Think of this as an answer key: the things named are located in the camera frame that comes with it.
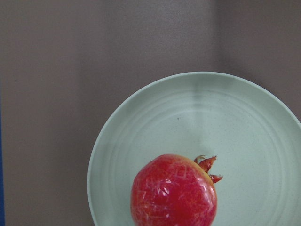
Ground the red pomegranate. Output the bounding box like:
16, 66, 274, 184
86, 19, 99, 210
130, 154, 222, 226

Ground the green plate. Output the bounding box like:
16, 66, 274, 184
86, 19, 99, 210
87, 72, 301, 226

